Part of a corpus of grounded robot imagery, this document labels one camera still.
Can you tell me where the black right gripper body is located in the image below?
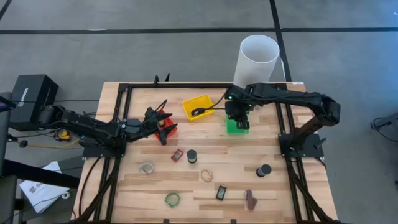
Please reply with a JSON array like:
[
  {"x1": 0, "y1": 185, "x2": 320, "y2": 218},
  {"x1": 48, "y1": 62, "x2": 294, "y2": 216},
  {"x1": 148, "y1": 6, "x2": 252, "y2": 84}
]
[{"x1": 225, "y1": 100, "x2": 252, "y2": 123}]

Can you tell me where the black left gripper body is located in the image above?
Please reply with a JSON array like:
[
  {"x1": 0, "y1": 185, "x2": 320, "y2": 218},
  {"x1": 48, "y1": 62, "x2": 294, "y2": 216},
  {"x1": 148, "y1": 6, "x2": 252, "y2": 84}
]
[{"x1": 141, "y1": 107, "x2": 162, "y2": 134}]

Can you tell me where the small red digital clock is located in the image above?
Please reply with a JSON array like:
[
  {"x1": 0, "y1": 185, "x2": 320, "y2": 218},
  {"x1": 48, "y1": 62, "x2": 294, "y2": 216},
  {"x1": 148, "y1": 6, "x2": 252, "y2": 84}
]
[{"x1": 170, "y1": 149, "x2": 185, "y2": 163}]

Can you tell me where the silver white-faced wristwatch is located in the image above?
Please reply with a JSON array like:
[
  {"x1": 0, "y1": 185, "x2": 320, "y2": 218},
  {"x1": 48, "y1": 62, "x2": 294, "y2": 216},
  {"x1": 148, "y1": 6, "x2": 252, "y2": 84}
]
[{"x1": 138, "y1": 162, "x2": 155, "y2": 175}]

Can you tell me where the black-capped purple sand hourglass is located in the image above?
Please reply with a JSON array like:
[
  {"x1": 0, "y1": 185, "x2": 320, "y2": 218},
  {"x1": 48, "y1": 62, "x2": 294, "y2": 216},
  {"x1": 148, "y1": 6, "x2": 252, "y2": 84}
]
[{"x1": 256, "y1": 164, "x2": 272, "y2": 178}]

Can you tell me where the green ribbed bowl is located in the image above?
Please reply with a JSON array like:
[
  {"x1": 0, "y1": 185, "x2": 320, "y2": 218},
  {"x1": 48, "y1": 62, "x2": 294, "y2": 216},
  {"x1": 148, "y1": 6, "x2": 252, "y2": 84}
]
[{"x1": 164, "y1": 192, "x2": 182, "y2": 208}]

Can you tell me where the small black digital clock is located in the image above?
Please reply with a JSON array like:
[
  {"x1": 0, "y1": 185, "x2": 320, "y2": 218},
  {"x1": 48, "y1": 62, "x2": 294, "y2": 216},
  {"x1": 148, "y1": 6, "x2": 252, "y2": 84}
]
[{"x1": 215, "y1": 185, "x2": 228, "y2": 201}]

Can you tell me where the brown strap wristwatch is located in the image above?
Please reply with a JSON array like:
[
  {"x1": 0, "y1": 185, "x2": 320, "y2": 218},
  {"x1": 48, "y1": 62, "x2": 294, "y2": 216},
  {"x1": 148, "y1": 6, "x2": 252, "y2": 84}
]
[{"x1": 244, "y1": 189, "x2": 259, "y2": 212}]

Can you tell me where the red plastic basket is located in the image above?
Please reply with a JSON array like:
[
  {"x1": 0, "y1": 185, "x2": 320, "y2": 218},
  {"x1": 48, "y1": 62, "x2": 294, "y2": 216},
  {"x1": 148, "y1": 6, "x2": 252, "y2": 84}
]
[{"x1": 154, "y1": 109, "x2": 179, "y2": 139}]

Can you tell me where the green plastic basket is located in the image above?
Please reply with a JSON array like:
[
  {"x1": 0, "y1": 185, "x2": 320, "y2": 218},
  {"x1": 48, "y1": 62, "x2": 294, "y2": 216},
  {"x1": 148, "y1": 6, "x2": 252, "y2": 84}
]
[{"x1": 226, "y1": 112, "x2": 249, "y2": 136}]

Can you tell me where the yellow plastic basket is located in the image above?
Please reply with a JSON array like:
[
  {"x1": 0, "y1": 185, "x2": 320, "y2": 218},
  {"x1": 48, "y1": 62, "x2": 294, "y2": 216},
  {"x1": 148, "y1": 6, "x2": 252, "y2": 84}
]
[{"x1": 182, "y1": 94, "x2": 216, "y2": 121}]

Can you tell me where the white shade wooden base lamp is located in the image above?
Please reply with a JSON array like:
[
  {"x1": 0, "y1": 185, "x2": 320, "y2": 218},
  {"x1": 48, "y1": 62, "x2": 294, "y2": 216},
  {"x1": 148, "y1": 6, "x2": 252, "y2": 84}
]
[{"x1": 233, "y1": 34, "x2": 280, "y2": 90}]

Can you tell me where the black computer case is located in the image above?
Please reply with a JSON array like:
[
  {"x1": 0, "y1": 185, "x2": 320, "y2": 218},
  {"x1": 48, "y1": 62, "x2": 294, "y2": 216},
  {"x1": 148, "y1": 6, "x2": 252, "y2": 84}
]
[{"x1": 9, "y1": 73, "x2": 60, "y2": 126}]

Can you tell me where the black stand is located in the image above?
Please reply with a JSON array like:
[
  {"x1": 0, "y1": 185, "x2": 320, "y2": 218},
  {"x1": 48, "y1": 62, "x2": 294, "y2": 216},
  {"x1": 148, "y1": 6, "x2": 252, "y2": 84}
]
[{"x1": 0, "y1": 91, "x2": 81, "y2": 224}]

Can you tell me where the white printed paper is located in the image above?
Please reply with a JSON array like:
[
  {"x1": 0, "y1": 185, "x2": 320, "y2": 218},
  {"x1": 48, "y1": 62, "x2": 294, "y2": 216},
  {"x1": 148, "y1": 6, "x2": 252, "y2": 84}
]
[{"x1": 19, "y1": 161, "x2": 71, "y2": 215}]

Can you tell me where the black aluminium rig frame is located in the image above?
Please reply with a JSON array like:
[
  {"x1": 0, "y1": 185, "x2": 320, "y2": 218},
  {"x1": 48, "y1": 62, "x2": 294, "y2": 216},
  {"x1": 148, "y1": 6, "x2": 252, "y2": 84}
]
[{"x1": 74, "y1": 82, "x2": 340, "y2": 224}]

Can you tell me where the black clamp handle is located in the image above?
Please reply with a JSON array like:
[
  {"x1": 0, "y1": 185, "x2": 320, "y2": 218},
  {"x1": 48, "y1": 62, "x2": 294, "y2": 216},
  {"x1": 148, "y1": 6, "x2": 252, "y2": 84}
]
[{"x1": 154, "y1": 74, "x2": 171, "y2": 85}]

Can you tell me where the white lamp cable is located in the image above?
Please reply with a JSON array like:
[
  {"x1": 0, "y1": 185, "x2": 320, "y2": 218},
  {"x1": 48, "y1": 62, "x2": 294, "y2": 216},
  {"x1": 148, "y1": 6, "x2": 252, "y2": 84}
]
[{"x1": 280, "y1": 58, "x2": 288, "y2": 83}]

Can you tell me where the yellow cable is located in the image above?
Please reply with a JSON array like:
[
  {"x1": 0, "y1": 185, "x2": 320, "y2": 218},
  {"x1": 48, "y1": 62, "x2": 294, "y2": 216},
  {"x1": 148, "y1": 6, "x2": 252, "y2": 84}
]
[{"x1": 27, "y1": 129, "x2": 82, "y2": 149}]

